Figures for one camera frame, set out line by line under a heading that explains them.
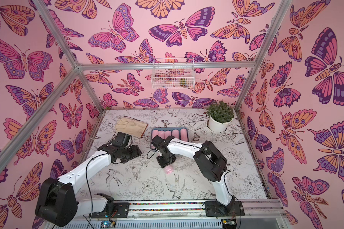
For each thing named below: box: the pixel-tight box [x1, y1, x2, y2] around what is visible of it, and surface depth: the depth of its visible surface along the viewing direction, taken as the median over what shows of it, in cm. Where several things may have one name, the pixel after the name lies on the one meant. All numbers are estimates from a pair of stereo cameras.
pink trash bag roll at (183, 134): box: [180, 128, 188, 142], surface depth 105 cm
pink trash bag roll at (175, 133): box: [172, 129, 180, 140], surface depth 105 cm
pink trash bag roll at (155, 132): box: [151, 129, 160, 140], surface depth 104 cm
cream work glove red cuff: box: [115, 115, 149, 138], surface depth 111 cm
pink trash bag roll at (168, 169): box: [164, 165, 174, 175], surface depth 85 cm
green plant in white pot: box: [203, 99, 236, 133], surface depth 96 cm
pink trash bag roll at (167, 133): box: [164, 130, 172, 139], surface depth 103 cm
